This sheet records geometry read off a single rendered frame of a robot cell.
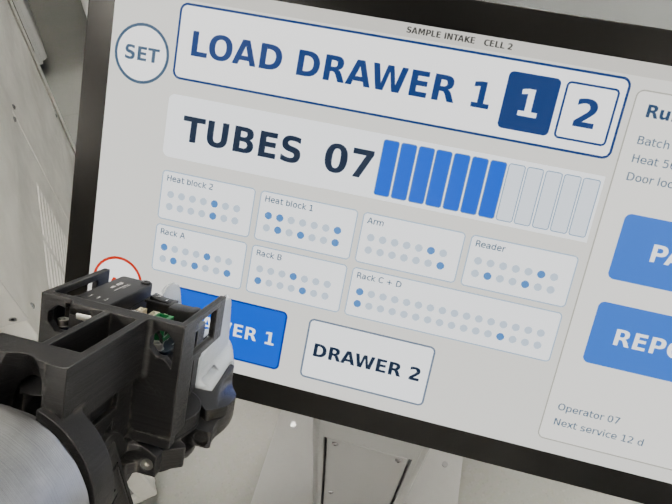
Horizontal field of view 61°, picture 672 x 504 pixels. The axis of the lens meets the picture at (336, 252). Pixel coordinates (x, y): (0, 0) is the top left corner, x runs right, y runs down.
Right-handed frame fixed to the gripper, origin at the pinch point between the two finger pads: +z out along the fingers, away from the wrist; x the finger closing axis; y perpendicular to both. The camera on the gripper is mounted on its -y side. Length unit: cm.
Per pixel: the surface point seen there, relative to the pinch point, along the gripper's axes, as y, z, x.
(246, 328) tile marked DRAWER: 1.1, 2.7, -1.8
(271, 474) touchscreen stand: -63, 78, 7
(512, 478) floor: -56, 91, -48
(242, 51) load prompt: 20.6, 2.7, 1.6
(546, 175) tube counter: 16.3, 2.6, -20.0
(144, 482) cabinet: -60, 61, 30
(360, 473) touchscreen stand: -32, 41, -12
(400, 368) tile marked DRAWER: 0.9, 2.6, -13.6
